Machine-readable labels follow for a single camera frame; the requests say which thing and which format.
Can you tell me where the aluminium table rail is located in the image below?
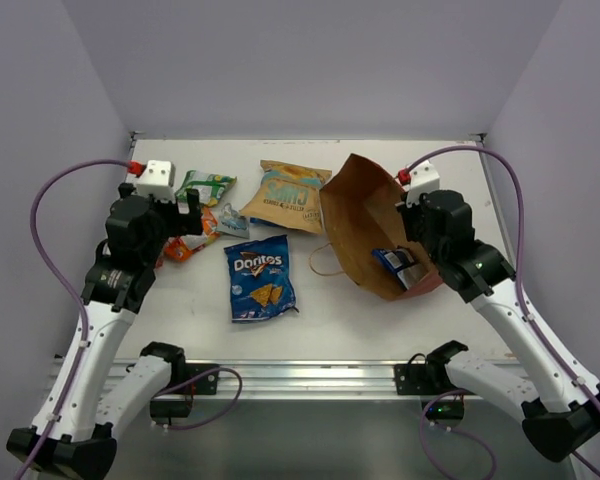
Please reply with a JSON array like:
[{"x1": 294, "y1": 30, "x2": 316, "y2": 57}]
[
  {"x1": 472, "y1": 132, "x2": 511, "y2": 261},
  {"x1": 99, "y1": 132, "x2": 141, "y2": 211}
]

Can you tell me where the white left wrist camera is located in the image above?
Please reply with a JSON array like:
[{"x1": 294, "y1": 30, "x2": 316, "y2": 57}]
[{"x1": 128, "y1": 160, "x2": 176, "y2": 203}]

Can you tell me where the red snack packet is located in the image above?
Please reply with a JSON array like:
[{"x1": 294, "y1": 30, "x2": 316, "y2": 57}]
[{"x1": 163, "y1": 237, "x2": 193, "y2": 263}]

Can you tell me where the orange snack packet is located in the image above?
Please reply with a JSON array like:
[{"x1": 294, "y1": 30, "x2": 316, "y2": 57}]
[{"x1": 183, "y1": 206, "x2": 220, "y2": 252}]

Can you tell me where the aluminium left table rail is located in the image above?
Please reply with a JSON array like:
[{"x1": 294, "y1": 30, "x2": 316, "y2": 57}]
[{"x1": 99, "y1": 132, "x2": 141, "y2": 211}]

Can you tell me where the blue spicy chilli snack bag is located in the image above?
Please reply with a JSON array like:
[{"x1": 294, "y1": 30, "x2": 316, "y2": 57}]
[{"x1": 371, "y1": 247, "x2": 427, "y2": 291}]

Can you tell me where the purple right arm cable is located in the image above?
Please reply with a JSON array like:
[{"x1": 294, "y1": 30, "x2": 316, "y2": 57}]
[{"x1": 397, "y1": 145, "x2": 600, "y2": 480}]

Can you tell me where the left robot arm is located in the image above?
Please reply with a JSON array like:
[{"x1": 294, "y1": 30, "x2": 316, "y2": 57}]
[{"x1": 7, "y1": 183, "x2": 203, "y2": 479}]

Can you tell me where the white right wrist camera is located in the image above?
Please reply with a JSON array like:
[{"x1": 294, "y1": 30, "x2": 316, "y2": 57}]
[{"x1": 395, "y1": 160, "x2": 440, "y2": 206}]

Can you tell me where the small silver blue snack packet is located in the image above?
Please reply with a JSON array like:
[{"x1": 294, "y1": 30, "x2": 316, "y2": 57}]
[{"x1": 216, "y1": 203, "x2": 250, "y2": 239}]

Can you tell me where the aluminium right table rail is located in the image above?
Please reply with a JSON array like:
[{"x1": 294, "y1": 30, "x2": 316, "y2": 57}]
[{"x1": 472, "y1": 132, "x2": 511, "y2": 261}]

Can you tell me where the aluminium front rail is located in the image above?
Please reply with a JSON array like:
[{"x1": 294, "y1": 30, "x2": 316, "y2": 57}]
[{"x1": 49, "y1": 357, "x2": 529, "y2": 401}]

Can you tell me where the dark blue snack bag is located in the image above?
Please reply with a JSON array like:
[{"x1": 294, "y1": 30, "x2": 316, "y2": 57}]
[{"x1": 224, "y1": 235, "x2": 297, "y2": 324}]

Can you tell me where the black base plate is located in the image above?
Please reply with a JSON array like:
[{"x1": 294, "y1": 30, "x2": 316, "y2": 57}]
[
  {"x1": 393, "y1": 362, "x2": 436, "y2": 396},
  {"x1": 180, "y1": 362, "x2": 219, "y2": 396}
]

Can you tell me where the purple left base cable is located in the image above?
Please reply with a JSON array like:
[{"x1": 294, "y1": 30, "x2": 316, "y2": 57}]
[{"x1": 149, "y1": 367, "x2": 243, "y2": 431}]

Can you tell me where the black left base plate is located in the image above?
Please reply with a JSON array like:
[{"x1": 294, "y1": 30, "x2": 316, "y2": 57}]
[{"x1": 180, "y1": 362, "x2": 219, "y2": 396}]

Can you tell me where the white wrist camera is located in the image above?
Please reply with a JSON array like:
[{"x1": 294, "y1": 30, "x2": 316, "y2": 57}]
[
  {"x1": 395, "y1": 160, "x2": 440, "y2": 206},
  {"x1": 128, "y1": 160, "x2": 176, "y2": 203}
]

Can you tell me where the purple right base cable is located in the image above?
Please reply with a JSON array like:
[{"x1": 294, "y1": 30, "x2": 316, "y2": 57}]
[{"x1": 416, "y1": 384, "x2": 497, "y2": 480}]

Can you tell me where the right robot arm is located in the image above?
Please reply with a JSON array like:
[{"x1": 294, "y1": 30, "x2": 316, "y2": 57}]
[{"x1": 396, "y1": 190, "x2": 600, "y2": 462}]

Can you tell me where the green yellow chips bag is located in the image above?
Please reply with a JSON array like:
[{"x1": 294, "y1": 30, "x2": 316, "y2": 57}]
[{"x1": 175, "y1": 170, "x2": 237, "y2": 208}]

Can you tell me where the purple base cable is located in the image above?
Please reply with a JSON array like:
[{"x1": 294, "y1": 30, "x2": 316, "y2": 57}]
[
  {"x1": 416, "y1": 384, "x2": 497, "y2": 480},
  {"x1": 149, "y1": 367, "x2": 243, "y2": 431}
]

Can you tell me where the red paper bag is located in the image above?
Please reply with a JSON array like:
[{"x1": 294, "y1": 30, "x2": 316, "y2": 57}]
[{"x1": 319, "y1": 154, "x2": 442, "y2": 301}]

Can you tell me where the brown kraft snack bag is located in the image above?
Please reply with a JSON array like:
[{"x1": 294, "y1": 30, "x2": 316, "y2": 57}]
[{"x1": 240, "y1": 160, "x2": 332, "y2": 234}]

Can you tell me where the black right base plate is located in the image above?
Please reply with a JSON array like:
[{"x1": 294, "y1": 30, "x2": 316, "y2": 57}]
[{"x1": 393, "y1": 362, "x2": 436, "y2": 396}]

